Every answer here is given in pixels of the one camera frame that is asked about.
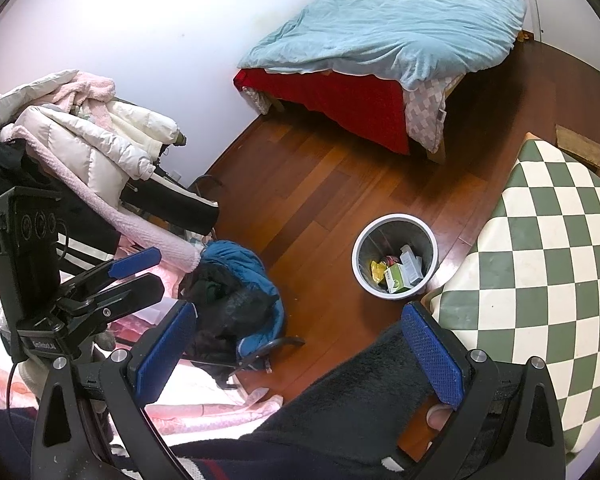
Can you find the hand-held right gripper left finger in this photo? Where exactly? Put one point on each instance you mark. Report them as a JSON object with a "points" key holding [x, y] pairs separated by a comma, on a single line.
{"points": [[165, 355]]}

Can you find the blue jacket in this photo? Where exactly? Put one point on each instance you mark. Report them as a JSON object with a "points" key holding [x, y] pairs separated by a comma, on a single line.
{"points": [[250, 270]]}

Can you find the light blue blanket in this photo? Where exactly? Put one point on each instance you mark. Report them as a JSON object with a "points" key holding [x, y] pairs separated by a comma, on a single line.
{"points": [[390, 25]]}

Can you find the white wardrobe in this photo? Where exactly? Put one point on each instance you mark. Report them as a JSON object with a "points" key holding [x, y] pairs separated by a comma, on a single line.
{"points": [[565, 5]]}

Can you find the black garment with white stripes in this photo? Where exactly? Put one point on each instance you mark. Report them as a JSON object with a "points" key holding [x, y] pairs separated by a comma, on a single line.
{"points": [[85, 230]]}

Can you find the brown cardboard piece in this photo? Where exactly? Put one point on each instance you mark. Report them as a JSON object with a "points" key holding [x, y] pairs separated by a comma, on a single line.
{"points": [[580, 146]]}

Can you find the black bag with white trim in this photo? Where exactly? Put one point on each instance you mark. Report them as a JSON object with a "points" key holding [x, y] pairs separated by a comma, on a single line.
{"points": [[180, 205]]}

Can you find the white rimmed trash bin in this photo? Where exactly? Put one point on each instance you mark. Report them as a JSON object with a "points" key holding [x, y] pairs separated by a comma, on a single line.
{"points": [[365, 280]]}

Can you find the red bed sheet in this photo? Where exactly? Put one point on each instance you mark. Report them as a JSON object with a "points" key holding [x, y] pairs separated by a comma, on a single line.
{"points": [[350, 105]]}

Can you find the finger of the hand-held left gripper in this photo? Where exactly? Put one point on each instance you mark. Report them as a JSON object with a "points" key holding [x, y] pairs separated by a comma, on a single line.
{"points": [[135, 260], [130, 292]]}

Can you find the white puffer jacket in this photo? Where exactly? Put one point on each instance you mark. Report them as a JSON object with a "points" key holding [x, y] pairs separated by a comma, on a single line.
{"points": [[100, 145]]}

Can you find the green checkered tablecloth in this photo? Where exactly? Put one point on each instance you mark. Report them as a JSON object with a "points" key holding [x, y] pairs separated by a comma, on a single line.
{"points": [[545, 270]]}

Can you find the pink printed blanket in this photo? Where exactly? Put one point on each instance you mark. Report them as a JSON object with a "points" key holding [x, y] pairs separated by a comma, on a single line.
{"points": [[195, 410]]}

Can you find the dark fleece pants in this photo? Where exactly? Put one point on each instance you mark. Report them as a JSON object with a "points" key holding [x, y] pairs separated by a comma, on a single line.
{"points": [[340, 420]]}

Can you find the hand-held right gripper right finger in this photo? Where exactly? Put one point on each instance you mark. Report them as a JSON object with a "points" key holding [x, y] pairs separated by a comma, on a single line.
{"points": [[432, 355]]}

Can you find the pile of coats and clothes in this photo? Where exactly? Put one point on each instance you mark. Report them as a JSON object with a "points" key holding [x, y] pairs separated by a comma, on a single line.
{"points": [[130, 220]]}

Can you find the red wrapper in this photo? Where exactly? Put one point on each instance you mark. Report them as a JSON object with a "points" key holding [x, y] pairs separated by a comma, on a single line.
{"points": [[391, 260]]}

